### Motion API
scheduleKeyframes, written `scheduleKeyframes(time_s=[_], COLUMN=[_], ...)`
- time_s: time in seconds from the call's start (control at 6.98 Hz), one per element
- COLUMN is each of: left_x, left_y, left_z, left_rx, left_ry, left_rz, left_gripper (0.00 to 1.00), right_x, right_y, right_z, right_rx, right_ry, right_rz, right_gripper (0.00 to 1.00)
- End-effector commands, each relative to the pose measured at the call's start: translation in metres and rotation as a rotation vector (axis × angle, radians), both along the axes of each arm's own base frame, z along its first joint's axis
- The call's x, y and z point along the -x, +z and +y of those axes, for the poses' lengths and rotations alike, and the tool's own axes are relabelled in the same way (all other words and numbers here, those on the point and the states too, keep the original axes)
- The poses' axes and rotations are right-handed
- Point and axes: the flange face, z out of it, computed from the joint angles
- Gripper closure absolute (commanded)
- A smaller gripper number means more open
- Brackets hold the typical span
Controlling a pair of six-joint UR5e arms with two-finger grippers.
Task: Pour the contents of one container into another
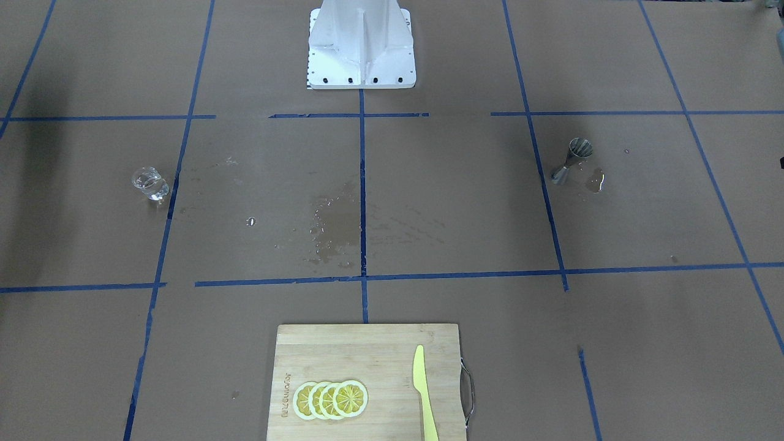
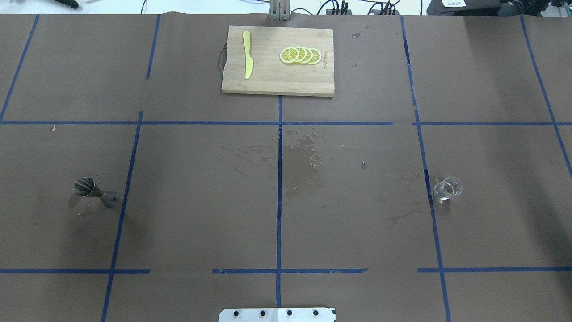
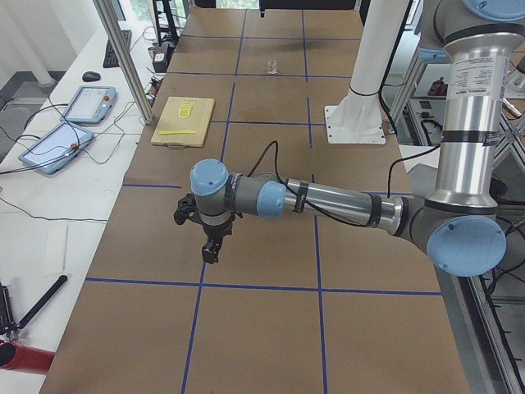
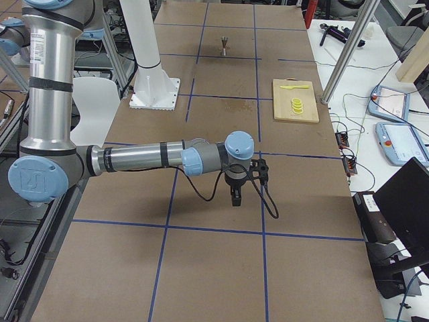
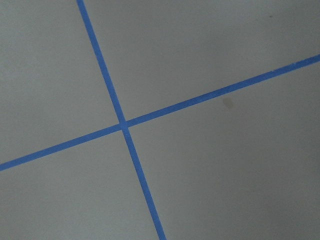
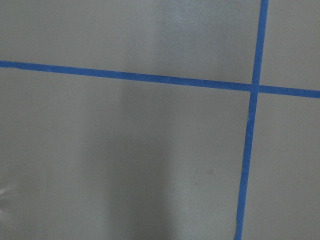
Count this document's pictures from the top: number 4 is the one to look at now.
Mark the wooden plank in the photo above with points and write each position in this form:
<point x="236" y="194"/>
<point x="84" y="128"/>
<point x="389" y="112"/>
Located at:
<point x="416" y="61"/>

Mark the yellow plastic knife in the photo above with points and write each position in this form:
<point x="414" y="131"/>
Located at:
<point x="290" y="87"/>

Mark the near blue teach pendant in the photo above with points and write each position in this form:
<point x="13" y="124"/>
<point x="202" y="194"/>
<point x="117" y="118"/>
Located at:
<point x="400" y="142"/>

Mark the black box with label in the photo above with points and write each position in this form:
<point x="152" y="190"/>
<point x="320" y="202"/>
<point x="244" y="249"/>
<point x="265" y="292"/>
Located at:
<point x="374" y="224"/>

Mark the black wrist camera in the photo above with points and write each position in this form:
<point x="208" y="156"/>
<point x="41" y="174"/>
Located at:
<point x="259" y="171"/>

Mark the red cylinder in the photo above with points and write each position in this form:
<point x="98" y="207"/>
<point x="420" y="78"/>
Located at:
<point x="309" y="14"/>

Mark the steel double jigger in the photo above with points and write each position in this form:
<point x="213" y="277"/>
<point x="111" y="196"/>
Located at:
<point x="224" y="41"/>

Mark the grey office chair right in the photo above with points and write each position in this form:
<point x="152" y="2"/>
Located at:
<point x="405" y="36"/>

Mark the black laptop monitor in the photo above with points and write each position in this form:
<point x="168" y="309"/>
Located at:
<point x="403" y="201"/>

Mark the far blue teach pendant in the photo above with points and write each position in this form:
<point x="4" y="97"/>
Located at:
<point x="390" y="104"/>

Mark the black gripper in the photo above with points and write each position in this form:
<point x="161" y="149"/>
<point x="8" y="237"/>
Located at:
<point x="234" y="183"/>

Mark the white camera stand pedestal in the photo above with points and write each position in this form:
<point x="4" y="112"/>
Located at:
<point x="153" y="88"/>

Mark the aluminium frame post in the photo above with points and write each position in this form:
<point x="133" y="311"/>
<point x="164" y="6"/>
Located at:
<point x="368" y="9"/>

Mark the bamboo cutting board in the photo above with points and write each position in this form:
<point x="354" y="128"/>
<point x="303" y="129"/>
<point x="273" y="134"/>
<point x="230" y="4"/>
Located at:
<point x="282" y="105"/>

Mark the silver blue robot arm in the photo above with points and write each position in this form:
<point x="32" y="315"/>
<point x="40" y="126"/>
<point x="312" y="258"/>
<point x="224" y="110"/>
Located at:
<point x="14" y="36"/>
<point x="49" y="162"/>

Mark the blue teach pendant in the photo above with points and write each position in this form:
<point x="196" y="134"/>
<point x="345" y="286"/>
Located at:
<point x="390" y="104"/>
<point x="400" y="142"/>

